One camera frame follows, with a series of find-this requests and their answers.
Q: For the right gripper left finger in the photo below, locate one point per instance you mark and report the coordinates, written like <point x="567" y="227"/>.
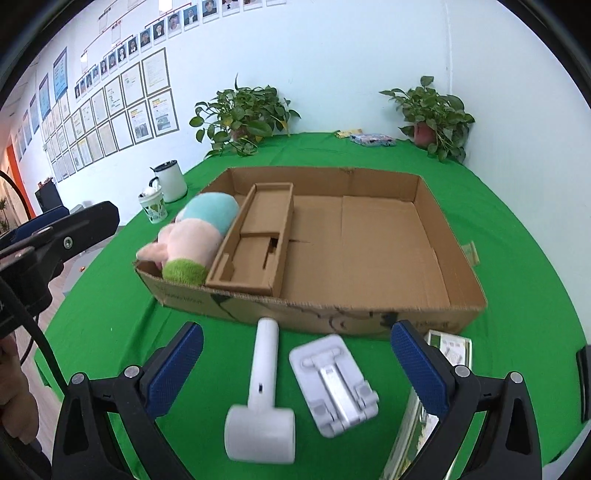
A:
<point x="85" y="446"/>

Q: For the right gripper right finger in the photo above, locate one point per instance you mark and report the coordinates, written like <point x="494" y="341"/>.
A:
<point x="508" y="445"/>

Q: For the green white medicine box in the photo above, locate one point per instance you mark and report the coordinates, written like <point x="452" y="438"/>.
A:
<point x="417" y="425"/>

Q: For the pastel plush toy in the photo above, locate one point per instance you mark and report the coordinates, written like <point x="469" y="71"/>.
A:
<point x="185" y="248"/>

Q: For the white folding phone stand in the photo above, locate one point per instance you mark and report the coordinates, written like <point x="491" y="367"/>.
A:
<point x="338" y="396"/>

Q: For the narrow cardboard insert box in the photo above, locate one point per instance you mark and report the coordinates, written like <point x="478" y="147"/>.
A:
<point x="253" y="254"/>

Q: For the person's left hand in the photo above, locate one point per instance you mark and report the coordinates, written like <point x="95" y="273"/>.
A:
<point x="19" y="410"/>

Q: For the leaf pattern paper cup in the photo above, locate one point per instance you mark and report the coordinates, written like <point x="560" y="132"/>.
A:
<point x="152" y="202"/>

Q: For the white mug with lid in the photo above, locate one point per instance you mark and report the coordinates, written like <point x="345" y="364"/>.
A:
<point x="169" y="177"/>

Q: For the large cardboard tray box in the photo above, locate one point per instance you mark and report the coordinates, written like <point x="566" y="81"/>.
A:
<point x="367" y="248"/>

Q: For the left potted green plant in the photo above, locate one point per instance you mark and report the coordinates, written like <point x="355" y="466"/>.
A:
<point x="236" y="120"/>

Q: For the potted green plant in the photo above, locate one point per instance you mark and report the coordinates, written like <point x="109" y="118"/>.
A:
<point x="236" y="120"/>
<point x="437" y="123"/>

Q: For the right potted green plant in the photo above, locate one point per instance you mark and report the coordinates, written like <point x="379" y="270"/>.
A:
<point x="437" y="123"/>

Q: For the colourful packet on table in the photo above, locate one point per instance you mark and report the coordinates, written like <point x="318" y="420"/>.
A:
<point x="364" y="139"/>

